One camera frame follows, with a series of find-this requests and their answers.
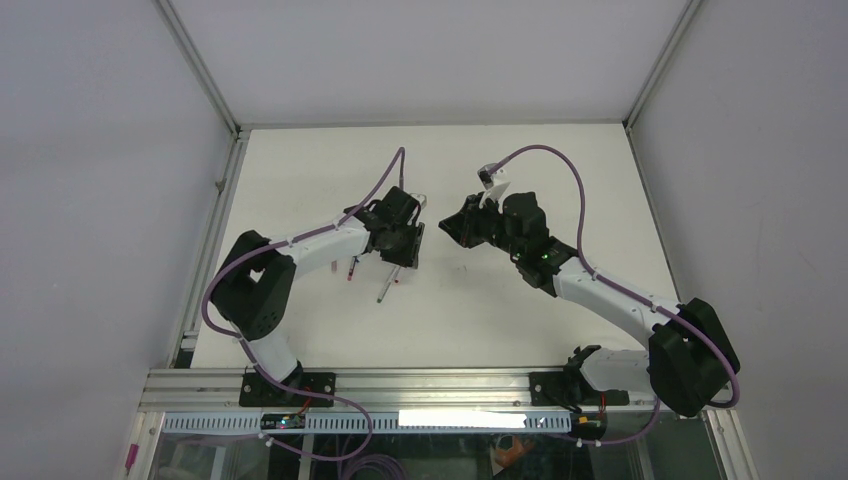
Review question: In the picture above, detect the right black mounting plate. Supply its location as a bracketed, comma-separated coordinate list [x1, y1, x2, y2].
[528, 371, 630, 413]

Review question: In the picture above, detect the orange object under table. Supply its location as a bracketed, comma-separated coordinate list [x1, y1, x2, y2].
[491, 435, 535, 469]

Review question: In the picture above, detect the white black marker pen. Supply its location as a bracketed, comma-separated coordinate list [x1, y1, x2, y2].
[377, 266, 397, 304]

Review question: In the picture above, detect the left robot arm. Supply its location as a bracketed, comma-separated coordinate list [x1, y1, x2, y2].
[204, 186, 426, 406]

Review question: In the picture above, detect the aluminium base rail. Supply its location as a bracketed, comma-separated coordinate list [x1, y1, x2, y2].
[139, 368, 733, 413]

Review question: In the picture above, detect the dark red gel pen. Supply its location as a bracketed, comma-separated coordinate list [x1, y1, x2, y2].
[347, 256, 359, 281]

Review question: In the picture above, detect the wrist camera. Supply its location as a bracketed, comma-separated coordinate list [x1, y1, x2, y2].
[477, 164, 510, 208]
[409, 192, 427, 209]

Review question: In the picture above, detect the black mounting plate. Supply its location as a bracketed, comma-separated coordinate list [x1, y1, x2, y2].
[238, 372, 337, 409]
[528, 371, 630, 413]

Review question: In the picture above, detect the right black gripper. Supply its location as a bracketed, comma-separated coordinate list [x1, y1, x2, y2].
[438, 192, 524, 259]

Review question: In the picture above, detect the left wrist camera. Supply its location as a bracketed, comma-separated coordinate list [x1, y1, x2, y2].
[409, 192, 427, 209]

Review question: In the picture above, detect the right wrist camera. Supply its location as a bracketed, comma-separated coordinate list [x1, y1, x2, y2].
[477, 164, 510, 208]

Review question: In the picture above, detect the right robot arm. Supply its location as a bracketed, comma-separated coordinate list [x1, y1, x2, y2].
[439, 192, 740, 417]

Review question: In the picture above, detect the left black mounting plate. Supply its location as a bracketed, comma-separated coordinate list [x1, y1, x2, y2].
[238, 372, 337, 409]

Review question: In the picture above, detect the white slotted cable duct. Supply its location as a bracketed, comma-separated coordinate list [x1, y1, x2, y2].
[162, 409, 572, 436]

